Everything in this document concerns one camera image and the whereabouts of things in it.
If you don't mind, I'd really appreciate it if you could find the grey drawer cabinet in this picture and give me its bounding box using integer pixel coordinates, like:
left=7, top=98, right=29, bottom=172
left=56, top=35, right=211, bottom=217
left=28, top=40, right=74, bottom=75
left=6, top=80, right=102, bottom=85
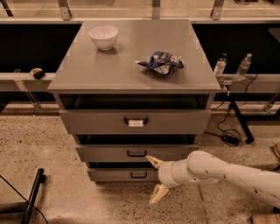
left=47, top=18, right=221, bottom=136

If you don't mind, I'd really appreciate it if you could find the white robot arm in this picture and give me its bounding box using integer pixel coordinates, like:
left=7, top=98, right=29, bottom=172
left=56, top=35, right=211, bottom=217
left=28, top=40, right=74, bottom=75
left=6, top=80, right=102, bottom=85
left=146, top=150, right=280, bottom=208

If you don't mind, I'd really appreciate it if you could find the grey top drawer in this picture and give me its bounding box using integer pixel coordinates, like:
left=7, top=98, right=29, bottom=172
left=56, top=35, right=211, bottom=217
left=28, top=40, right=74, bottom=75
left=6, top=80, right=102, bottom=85
left=59, top=109, right=211, bottom=135

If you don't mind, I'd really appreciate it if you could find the black stand leg right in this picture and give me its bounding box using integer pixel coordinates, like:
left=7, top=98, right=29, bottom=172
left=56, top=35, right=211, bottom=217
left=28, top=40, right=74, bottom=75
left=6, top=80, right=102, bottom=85
left=228, top=94, right=255, bottom=144

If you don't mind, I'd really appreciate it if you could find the black floor cable left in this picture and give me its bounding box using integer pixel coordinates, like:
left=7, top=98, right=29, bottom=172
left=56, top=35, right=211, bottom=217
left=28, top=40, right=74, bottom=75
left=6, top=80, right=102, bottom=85
left=0, top=174, right=50, bottom=224

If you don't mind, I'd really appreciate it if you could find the black stand leg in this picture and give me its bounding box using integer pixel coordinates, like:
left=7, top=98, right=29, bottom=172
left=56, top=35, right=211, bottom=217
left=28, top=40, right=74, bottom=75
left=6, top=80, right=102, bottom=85
left=21, top=168, right=46, bottom=224
left=228, top=94, right=255, bottom=144

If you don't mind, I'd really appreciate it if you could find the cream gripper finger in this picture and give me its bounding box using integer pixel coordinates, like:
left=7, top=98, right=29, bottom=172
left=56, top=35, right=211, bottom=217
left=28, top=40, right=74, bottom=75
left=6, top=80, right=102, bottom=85
left=146, top=155, right=164, bottom=169
left=149, top=184, right=169, bottom=205

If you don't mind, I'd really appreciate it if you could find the clear water bottle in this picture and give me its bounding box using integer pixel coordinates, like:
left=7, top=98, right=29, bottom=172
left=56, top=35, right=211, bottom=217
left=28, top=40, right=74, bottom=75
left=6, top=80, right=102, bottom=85
left=213, top=53, right=228, bottom=79
left=236, top=53, right=252, bottom=81

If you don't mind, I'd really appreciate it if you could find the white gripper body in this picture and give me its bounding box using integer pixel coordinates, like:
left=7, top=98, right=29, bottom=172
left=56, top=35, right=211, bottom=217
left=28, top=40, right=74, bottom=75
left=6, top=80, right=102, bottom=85
left=158, top=159, right=192, bottom=188

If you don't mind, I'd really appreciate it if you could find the black stand leg left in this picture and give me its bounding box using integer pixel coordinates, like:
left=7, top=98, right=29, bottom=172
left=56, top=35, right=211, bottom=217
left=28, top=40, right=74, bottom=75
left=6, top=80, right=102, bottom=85
left=21, top=168, right=46, bottom=224

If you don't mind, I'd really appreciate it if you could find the yellow black tape measure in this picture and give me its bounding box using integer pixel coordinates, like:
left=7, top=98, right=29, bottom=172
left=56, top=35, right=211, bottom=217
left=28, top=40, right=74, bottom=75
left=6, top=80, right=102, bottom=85
left=31, top=67, right=46, bottom=80

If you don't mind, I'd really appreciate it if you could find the clear water bottle right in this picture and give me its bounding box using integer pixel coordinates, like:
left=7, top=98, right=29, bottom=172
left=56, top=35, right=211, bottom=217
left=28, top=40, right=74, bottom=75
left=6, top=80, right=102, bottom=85
left=236, top=53, right=252, bottom=81

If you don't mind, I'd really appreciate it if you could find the grey drawer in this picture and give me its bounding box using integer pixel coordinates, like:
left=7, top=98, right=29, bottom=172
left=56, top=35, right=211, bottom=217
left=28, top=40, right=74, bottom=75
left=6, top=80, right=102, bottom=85
left=59, top=109, right=211, bottom=135
left=76, top=144, right=198, bottom=163
left=87, top=168, right=159, bottom=182

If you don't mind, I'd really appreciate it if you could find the black power adapter cable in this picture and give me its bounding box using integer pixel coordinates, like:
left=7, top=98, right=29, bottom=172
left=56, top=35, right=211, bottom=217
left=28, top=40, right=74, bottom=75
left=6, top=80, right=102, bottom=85
left=203, top=73, right=259, bottom=147

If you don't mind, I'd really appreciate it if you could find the crumpled blue chip bag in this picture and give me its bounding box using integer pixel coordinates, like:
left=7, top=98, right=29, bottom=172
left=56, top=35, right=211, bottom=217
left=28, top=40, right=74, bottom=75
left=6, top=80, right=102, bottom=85
left=136, top=51, right=184, bottom=76

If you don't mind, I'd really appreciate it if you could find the white bowl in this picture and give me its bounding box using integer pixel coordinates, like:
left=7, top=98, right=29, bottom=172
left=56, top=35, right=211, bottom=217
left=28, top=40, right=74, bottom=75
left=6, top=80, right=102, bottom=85
left=88, top=26, right=119, bottom=51

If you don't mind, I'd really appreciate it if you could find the clear water bottle left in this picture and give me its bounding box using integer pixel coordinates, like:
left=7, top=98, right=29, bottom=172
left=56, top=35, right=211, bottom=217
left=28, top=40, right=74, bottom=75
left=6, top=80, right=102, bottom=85
left=213, top=53, right=228, bottom=79

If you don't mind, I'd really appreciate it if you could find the grey bottom drawer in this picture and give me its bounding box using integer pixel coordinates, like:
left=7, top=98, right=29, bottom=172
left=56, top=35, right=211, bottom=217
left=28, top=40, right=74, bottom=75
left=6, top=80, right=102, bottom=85
left=87, top=168, right=159, bottom=182

